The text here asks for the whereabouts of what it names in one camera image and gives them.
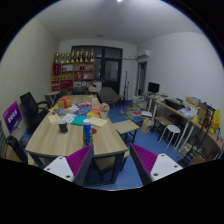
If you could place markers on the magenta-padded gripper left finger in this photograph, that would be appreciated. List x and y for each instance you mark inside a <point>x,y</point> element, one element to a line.
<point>63,166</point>

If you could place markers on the stacks of books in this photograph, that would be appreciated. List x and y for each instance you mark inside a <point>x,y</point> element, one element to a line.
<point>136,106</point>

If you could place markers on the brown paper bag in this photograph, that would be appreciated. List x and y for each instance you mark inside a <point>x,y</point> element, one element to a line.
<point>146,126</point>

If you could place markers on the black computer monitor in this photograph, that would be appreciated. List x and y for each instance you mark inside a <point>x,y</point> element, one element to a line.
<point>153,87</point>

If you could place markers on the small wooden side table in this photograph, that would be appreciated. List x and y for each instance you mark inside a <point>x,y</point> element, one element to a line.
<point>125,126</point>

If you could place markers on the upright beige box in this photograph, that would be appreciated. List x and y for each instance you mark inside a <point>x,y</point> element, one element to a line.
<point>95,102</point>

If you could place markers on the purple sign board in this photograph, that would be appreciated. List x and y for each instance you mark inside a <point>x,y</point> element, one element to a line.
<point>12,116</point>

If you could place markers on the white wall air conditioner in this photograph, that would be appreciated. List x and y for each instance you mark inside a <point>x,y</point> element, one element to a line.
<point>143,54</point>

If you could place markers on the dark glass double door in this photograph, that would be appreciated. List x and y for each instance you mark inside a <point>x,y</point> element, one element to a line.
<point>111,71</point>

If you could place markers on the black office chair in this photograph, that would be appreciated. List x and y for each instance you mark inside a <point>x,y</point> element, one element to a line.
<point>30,108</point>

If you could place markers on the black tripod stands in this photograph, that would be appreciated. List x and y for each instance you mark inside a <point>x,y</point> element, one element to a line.
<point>126,85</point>

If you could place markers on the blue white-capped drink bottle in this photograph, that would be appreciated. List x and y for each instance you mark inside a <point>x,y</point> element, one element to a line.
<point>87,133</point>

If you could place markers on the grey armchair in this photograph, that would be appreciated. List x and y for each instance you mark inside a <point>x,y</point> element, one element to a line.
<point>108,95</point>

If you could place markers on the yellow gift box red ribbon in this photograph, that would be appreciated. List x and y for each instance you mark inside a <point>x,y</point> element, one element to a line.
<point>65,102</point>

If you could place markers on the teal book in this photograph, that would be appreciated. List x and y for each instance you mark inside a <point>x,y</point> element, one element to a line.
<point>79,120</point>

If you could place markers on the long cluttered wooden desk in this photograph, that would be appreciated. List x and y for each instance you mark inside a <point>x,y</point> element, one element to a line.
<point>181,115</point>

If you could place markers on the white round stool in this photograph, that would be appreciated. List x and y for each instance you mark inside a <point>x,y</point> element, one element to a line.
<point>172,128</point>

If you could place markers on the flat round red coaster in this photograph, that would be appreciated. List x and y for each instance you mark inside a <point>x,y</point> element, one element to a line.
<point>94,131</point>

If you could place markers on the white pot of flowers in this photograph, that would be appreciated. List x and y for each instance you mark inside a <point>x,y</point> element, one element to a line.
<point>104,111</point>

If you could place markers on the large manila envelope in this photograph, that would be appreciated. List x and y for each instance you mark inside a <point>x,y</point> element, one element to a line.
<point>98,122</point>

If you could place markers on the black mug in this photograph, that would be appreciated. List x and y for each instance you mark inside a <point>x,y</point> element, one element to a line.
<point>63,126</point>

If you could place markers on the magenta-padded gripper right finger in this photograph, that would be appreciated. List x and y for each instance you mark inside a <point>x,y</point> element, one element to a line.
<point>160,166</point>

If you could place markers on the wooden shelf unit with trophies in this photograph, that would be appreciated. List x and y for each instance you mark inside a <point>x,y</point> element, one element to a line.
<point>71,75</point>

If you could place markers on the blue magazines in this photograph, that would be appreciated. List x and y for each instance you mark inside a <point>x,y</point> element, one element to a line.
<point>82,111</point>

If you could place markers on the white printed booklet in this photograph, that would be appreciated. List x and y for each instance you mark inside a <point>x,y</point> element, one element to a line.
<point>69,118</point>

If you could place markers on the pink box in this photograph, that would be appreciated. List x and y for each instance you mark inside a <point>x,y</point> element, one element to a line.
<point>84,104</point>

